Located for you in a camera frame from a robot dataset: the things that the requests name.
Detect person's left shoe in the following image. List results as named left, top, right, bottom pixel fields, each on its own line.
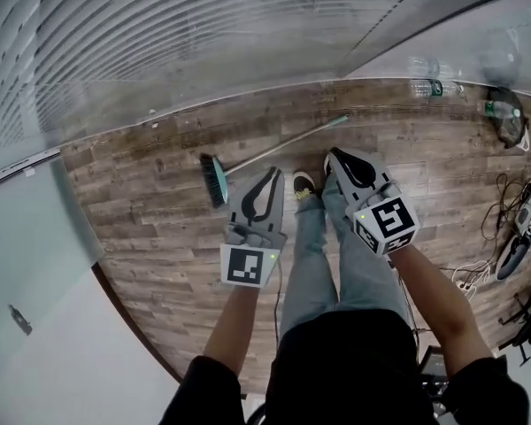
left=292, top=170, right=317, bottom=201

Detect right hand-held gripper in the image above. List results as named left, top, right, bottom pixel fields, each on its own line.
left=324, top=147, right=420, bottom=256

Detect person's left leg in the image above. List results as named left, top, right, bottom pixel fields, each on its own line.
left=279, top=191, right=340, bottom=354

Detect person's right leg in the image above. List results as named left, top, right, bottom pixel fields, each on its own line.
left=321, top=174, right=415, bottom=332

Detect clear plastic bottle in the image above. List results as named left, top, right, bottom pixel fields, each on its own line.
left=408, top=78, right=465, bottom=100

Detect black trash bag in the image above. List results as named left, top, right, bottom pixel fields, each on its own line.
left=486, top=86, right=531, bottom=151

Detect person's black shirt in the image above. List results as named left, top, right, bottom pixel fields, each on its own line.
left=158, top=309, right=531, bottom=425

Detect green plastic bottle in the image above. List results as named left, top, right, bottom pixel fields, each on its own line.
left=476, top=99, right=523, bottom=120

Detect frosted glass door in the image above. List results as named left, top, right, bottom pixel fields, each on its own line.
left=0, top=152, right=106, bottom=327

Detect person's left forearm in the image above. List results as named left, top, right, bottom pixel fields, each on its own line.
left=201, top=283, right=263, bottom=378

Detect person's leg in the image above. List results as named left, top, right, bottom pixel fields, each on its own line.
left=279, top=191, right=340, bottom=354
left=321, top=174, right=415, bottom=332

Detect dark door handle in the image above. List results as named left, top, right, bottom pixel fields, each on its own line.
left=7, top=304, right=34, bottom=337

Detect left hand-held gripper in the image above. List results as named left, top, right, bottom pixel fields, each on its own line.
left=219, top=166, right=289, bottom=288

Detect teal broom with black bristles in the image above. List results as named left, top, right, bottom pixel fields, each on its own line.
left=198, top=113, right=350, bottom=209

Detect black floor cable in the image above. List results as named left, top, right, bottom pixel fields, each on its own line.
left=479, top=172, right=531, bottom=243

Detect person's right forearm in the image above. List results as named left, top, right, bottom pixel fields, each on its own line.
left=386, top=243, right=496, bottom=376

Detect white cable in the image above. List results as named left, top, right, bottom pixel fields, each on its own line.
left=450, top=259, right=493, bottom=301

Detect white window blinds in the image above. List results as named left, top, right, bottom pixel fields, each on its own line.
left=0, top=0, right=435, bottom=164

